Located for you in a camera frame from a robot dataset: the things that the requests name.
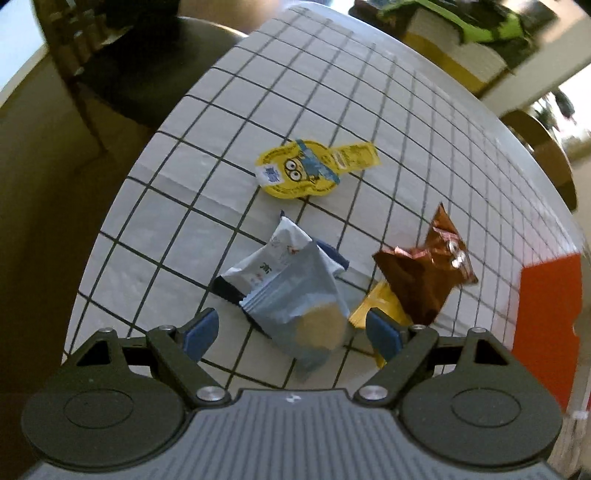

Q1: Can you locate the brown oreo snack bag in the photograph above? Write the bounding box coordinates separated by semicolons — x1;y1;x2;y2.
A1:
373;204;478;326

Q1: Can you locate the grid pattern tablecloth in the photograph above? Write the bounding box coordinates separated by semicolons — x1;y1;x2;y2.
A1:
62;1;591;480

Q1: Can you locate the grey blue biscuit packet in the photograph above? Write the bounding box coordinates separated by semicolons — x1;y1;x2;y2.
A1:
212;215;349;378

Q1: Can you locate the wooden chair far side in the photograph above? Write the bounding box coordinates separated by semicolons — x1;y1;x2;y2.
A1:
500;110;578;212

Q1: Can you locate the sofa with green jacket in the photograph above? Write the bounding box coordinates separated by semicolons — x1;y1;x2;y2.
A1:
349;0;557;98

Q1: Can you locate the orange cardboard box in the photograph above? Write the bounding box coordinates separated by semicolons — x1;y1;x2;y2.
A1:
512;253;583;410

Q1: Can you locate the yellow minion jelly cup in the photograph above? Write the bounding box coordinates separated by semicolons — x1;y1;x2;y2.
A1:
254;139;381;200

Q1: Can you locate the wooden chair with black coat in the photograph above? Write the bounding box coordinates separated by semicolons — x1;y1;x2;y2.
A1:
33;0;245;136

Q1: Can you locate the yellow snack packet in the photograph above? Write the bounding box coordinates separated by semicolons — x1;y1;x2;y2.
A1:
349;280;413;369

